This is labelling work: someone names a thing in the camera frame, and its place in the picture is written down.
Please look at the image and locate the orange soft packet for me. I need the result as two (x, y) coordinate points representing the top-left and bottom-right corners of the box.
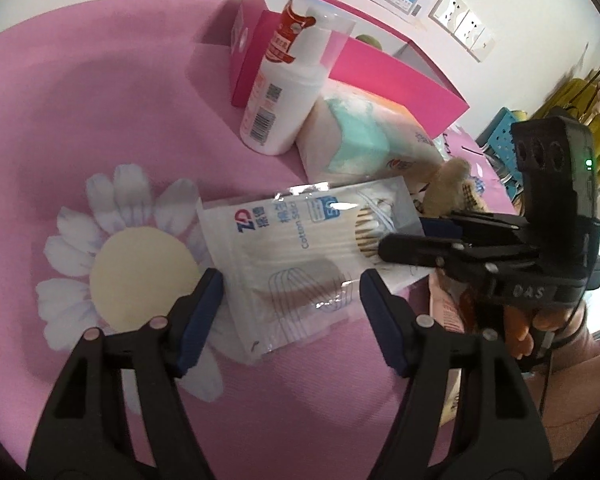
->
(427, 270), (481, 426)

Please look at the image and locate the pink cardboard box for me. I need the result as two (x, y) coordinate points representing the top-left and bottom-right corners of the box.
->
(230, 0), (471, 141)

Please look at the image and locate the person's right forearm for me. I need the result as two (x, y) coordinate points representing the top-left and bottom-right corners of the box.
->
(522, 310), (600, 466)

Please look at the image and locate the pink daisy print tablecloth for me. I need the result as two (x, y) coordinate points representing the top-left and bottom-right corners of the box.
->
(0, 0), (521, 480)

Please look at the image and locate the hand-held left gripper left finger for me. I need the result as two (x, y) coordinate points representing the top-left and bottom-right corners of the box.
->
(27, 267), (226, 480)

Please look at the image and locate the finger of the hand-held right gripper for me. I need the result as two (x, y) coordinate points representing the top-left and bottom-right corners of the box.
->
(420, 212), (528, 243)
(378, 234), (536, 281)

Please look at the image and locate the beige plush toy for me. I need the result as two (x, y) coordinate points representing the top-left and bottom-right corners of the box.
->
(412, 157), (491, 218)

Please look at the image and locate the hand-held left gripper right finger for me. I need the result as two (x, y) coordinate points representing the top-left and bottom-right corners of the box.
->
(359, 269), (556, 480)

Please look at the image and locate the white wall socket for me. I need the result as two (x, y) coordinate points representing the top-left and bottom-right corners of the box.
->
(432, 0), (468, 28)
(467, 27), (496, 63)
(452, 10), (485, 45)

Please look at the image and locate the person's right hand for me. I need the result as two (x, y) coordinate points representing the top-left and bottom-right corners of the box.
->
(502, 304), (586, 361)

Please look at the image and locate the white bottle with red label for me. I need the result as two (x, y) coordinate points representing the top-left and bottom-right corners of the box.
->
(240, 1), (356, 156)

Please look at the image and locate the cotton swab bag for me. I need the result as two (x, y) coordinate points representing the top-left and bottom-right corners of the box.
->
(197, 176), (431, 366)

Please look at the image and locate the blue perforated stool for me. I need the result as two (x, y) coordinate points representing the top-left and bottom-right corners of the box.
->
(477, 107), (523, 181)

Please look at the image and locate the teal and white tissue pack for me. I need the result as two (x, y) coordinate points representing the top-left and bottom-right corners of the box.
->
(296, 80), (446, 183)

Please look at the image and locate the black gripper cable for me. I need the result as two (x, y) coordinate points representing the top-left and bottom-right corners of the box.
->
(539, 305), (588, 416)

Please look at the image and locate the yellow bag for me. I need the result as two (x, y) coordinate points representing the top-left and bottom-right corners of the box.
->
(550, 75), (600, 181)

